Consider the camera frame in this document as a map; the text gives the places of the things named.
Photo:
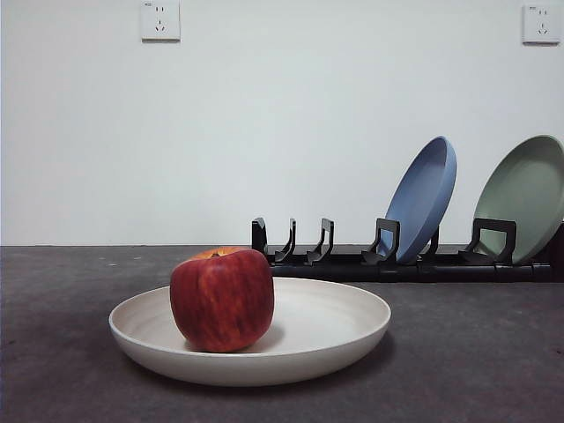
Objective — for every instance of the black plate rack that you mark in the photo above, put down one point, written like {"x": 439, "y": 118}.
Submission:
{"x": 440, "y": 273}

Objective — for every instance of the red apple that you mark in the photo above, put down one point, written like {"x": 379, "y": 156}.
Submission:
{"x": 220, "y": 299}

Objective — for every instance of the green plate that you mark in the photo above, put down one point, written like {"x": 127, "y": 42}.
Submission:
{"x": 524, "y": 198}

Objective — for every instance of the pale yellow plate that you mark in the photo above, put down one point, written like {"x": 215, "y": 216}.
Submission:
{"x": 317, "y": 326}

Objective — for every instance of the blue plate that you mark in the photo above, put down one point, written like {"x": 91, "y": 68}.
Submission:
{"x": 423, "y": 198}

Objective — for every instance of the white wall socket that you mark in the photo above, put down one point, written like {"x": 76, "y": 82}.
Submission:
{"x": 541, "y": 24}
{"x": 160, "y": 22}

